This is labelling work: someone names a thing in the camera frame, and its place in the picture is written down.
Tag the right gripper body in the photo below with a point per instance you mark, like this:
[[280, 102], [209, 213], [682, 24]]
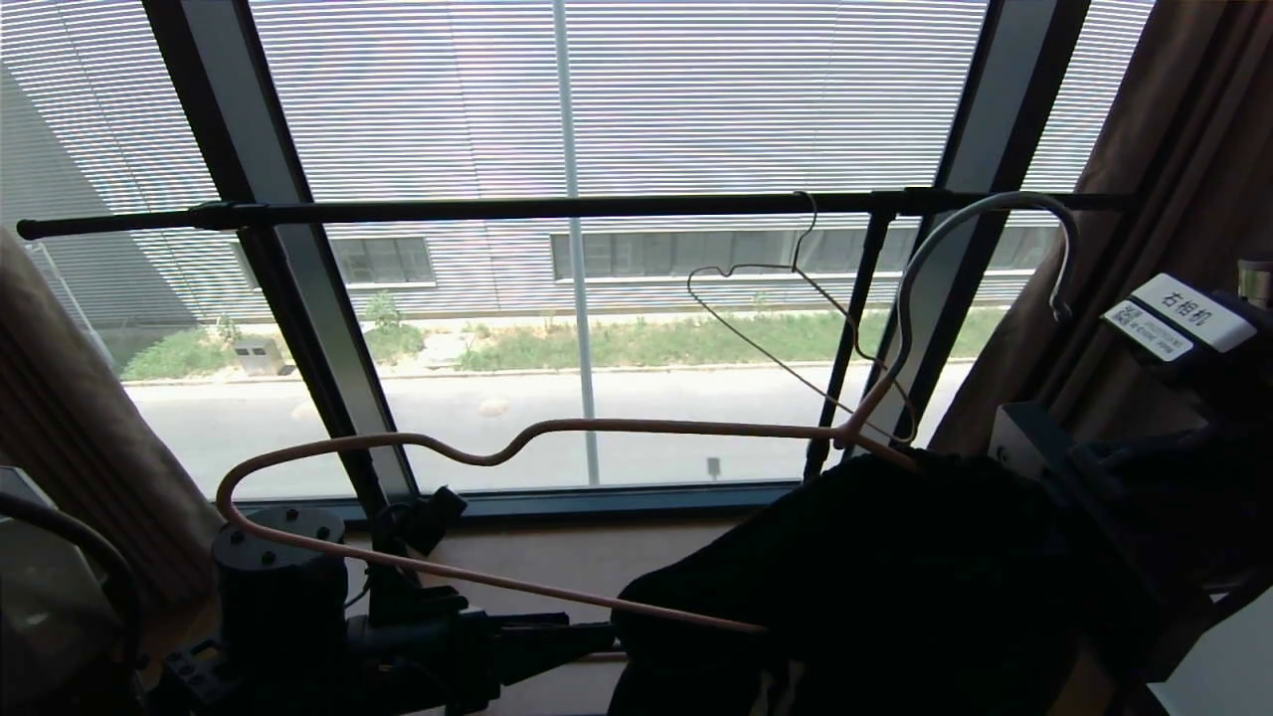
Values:
[[1019, 438]]

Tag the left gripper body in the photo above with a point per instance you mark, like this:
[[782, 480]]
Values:
[[428, 661]]

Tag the black garment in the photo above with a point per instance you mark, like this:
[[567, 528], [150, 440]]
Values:
[[895, 597]]

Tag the pink clothes hanger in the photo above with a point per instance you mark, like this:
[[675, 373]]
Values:
[[766, 268], [696, 428]]

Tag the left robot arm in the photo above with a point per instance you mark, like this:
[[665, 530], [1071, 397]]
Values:
[[283, 597]]

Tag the black clothes rack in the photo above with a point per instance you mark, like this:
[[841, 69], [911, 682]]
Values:
[[398, 211]]

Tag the brown curtain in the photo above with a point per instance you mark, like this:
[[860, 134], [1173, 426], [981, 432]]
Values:
[[80, 447], [1193, 119]]

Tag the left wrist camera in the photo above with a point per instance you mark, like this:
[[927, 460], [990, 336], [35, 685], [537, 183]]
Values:
[[433, 522]]

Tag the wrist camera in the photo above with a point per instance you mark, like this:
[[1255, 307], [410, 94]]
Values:
[[1183, 313], [433, 522]]

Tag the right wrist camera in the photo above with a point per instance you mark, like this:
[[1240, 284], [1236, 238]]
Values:
[[1183, 313]]

